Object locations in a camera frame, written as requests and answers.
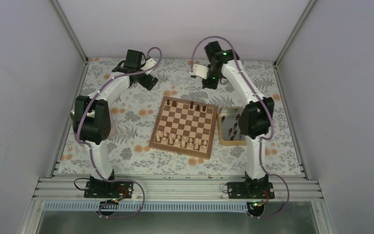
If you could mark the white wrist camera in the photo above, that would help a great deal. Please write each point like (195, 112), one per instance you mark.
(149, 64)
(199, 71)

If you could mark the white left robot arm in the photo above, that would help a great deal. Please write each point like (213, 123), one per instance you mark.
(101, 99)

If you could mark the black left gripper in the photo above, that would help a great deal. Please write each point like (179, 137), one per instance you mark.
(145, 83)

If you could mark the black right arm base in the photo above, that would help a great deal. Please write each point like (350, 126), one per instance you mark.
(250, 190)

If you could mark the wooden chessboard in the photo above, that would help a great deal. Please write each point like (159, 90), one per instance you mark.
(182, 123)

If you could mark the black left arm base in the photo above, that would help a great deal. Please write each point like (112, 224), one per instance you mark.
(102, 189)

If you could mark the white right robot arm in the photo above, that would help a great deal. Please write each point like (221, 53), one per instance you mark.
(255, 121)

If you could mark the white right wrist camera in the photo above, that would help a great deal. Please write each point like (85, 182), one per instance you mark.
(199, 71)

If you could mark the metal tin under left arm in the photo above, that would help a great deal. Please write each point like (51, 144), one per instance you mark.
(98, 126)

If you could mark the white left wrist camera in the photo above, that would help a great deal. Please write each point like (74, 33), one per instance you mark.
(149, 64)

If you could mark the yellow metal tin box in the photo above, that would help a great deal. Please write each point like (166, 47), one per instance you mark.
(228, 128)

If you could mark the floral table mat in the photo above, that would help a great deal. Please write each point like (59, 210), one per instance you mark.
(135, 113)

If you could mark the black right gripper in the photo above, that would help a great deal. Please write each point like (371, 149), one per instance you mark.
(213, 85)

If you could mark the aluminium rail frame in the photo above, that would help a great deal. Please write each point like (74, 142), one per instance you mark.
(182, 189)

